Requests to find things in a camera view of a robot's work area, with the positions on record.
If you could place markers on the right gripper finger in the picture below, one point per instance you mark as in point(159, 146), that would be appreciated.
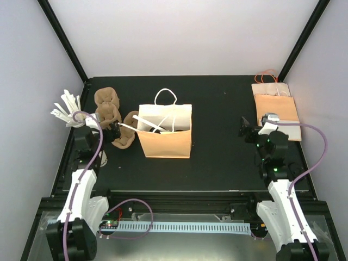
point(242, 131)
point(244, 123)

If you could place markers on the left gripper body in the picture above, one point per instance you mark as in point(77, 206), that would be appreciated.
point(110, 138)

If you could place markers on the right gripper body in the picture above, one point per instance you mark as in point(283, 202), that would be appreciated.
point(250, 137)

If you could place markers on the white stirrer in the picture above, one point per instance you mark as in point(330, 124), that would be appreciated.
point(148, 123)
point(129, 127)

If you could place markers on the small brown cup carrier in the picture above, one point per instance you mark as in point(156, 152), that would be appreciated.
point(127, 135)

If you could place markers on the stack of paper cups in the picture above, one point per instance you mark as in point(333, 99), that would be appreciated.
point(103, 158)

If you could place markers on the brown cup carrier stack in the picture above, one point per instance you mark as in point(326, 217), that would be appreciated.
point(108, 104)

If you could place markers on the brown paper bag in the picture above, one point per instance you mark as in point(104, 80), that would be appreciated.
point(176, 140)
point(284, 107)

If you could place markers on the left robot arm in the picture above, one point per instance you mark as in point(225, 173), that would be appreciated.
point(73, 235)

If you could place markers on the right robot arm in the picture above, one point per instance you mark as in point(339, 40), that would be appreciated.
point(283, 216)

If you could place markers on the flat brown paper bag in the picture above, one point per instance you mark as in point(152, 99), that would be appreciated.
point(284, 107)

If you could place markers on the cup of white stirrers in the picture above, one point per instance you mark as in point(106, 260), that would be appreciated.
point(73, 105)

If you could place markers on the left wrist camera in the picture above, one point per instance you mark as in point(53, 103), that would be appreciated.
point(93, 122)

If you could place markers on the orange bag handle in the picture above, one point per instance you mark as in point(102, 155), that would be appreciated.
point(269, 73)

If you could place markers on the light blue cable duct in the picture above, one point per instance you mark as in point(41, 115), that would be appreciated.
point(176, 227)

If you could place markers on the right black frame post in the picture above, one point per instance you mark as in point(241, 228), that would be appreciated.
point(304, 36)

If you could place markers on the black frame post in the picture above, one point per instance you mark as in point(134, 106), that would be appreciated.
point(60, 33)
point(304, 36)

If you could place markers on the left black frame post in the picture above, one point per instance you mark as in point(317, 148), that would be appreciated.
point(60, 33)

